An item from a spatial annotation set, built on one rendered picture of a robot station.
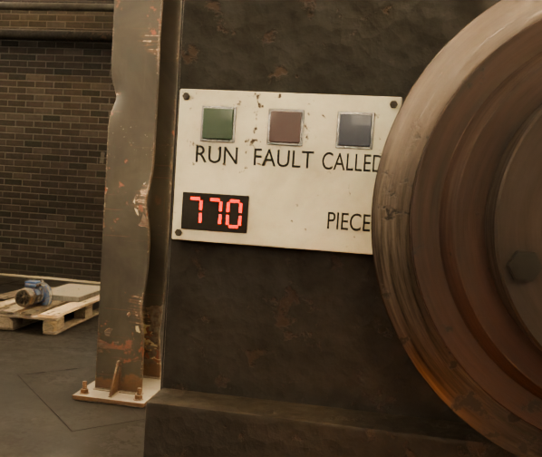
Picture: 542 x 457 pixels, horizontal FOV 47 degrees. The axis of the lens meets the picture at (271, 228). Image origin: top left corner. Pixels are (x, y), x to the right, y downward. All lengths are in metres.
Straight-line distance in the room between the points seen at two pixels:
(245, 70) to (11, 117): 7.18
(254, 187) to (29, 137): 7.08
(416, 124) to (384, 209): 0.08
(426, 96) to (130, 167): 2.85
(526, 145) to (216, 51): 0.41
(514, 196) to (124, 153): 2.98
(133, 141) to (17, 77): 4.65
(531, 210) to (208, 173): 0.38
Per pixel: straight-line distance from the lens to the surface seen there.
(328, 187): 0.73
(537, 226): 0.52
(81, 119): 7.50
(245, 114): 0.75
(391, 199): 0.59
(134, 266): 3.38
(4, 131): 7.93
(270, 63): 0.77
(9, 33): 7.71
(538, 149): 0.52
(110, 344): 3.50
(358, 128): 0.72
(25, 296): 5.10
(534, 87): 0.58
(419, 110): 0.60
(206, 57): 0.79
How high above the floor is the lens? 1.12
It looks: 3 degrees down
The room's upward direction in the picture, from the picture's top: 4 degrees clockwise
